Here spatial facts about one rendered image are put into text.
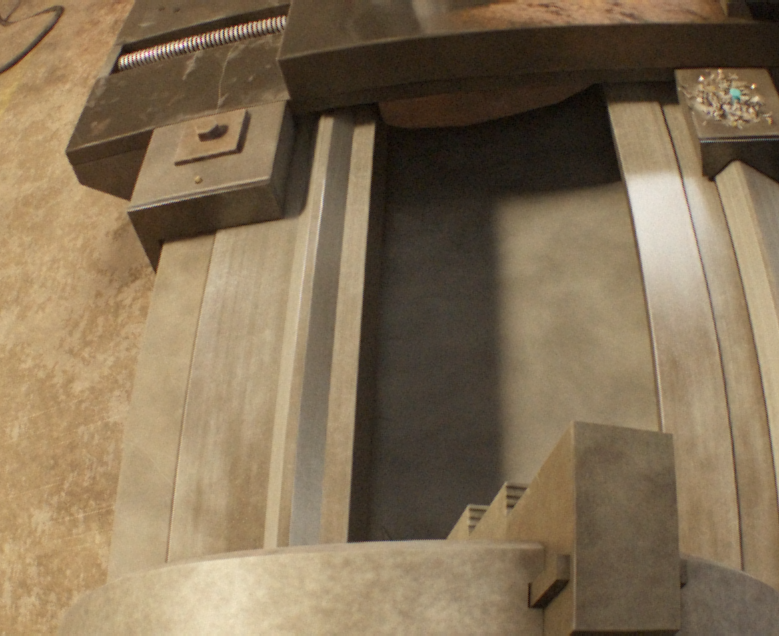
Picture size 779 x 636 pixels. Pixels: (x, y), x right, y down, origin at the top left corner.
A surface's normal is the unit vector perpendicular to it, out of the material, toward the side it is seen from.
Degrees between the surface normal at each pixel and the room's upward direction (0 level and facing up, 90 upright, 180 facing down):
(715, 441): 0
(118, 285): 0
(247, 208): 90
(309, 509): 48
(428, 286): 18
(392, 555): 4
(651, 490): 26
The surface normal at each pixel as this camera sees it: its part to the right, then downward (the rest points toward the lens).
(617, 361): -0.28, -0.47
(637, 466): 0.23, -0.62
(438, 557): -0.05, -0.65
